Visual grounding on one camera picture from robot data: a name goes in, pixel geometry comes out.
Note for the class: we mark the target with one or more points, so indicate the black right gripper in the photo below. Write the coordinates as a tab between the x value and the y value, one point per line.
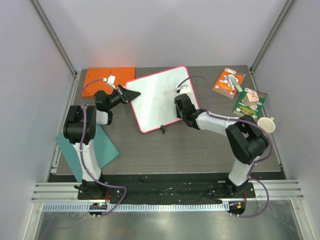
180	100

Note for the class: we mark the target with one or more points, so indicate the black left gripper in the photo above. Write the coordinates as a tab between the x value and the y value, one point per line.
126	96

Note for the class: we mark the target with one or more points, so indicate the pink framed whiteboard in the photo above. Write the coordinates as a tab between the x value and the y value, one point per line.
155	106

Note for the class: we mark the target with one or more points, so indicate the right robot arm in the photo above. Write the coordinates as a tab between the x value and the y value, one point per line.
246	139

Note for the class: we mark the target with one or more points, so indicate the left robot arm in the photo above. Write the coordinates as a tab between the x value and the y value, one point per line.
80	130

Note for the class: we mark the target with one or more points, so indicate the whiteboard marker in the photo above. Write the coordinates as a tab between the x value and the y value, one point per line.
231	84

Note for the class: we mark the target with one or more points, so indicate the orange flat box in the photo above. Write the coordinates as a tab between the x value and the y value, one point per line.
122	76

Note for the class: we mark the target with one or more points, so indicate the orange book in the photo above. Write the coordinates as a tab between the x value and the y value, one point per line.
222	86

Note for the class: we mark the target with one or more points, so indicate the green book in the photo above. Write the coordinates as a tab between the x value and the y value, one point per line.
254	111

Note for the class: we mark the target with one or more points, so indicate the teal paper sheet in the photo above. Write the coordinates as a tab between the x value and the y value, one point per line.
105	152

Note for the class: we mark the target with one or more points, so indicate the wooden cube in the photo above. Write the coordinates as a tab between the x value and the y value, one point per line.
251	98

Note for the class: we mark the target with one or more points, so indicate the yellow green paper cup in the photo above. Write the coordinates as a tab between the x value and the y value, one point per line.
267	124

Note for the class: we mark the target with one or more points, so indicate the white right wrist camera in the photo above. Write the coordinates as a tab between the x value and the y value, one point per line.
183	89

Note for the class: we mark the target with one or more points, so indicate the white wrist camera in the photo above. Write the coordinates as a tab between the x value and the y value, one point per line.
183	89
110	81

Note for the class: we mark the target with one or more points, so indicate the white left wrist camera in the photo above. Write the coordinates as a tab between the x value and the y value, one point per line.
110	81

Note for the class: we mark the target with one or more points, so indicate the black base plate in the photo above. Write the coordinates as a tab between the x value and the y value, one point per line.
164	188

